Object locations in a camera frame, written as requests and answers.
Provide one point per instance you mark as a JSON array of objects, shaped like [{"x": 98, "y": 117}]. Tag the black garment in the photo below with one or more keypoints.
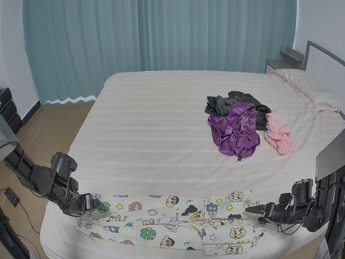
[{"x": 240, "y": 97}]

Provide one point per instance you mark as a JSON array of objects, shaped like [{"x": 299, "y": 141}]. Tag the purple satin garment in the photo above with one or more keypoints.
[{"x": 234, "y": 131}]

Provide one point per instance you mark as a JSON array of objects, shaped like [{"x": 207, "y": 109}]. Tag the black chest of drawers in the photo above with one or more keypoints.
[{"x": 10, "y": 109}]

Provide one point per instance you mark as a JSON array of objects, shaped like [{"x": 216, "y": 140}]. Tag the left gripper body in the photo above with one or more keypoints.
[{"x": 98, "y": 202}]

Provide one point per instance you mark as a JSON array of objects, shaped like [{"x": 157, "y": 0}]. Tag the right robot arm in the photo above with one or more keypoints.
[{"x": 326, "y": 190}]

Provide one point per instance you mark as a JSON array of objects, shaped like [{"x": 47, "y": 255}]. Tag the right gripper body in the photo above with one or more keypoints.
[{"x": 275, "y": 213}]

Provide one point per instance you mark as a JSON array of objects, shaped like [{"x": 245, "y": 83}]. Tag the white printed pyjama top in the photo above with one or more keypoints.
[{"x": 161, "y": 220}]

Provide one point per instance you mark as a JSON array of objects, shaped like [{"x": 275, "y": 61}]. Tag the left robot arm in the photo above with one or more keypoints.
[{"x": 40, "y": 177}]

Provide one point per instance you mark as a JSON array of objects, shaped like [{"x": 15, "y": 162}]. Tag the grey bedside table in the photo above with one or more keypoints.
[{"x": 285, "y": 62}]

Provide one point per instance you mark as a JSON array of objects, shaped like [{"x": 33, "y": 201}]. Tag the cream pillow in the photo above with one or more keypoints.
[{"x": 307, "y": 90}]

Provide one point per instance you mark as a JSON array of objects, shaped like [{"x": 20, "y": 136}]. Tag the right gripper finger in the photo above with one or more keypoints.
[
  {"x": 258, "y": 209},
  {"x": 264, "y": 220}
]

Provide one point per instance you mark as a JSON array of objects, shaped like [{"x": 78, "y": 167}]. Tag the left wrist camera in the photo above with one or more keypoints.
[{"x": 89, "y": 202}]

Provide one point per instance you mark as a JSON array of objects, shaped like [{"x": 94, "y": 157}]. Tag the pink garment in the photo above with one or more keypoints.
[{"x": 280, "y": 133}]

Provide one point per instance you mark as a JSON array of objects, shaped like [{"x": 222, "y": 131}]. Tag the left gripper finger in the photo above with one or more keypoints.
[{"x": 104, "y": 208}]

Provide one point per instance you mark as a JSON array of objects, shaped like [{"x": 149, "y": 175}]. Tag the bed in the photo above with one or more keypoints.
[{"x": 161, "y": 131}]

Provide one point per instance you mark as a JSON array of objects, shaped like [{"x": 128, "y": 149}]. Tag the blue-green curtain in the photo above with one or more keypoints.
[{"x": 161, "y": 31}]

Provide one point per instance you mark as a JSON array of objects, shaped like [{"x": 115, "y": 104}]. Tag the black power adapter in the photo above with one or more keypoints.
[{"x": 12, "y": 196}]

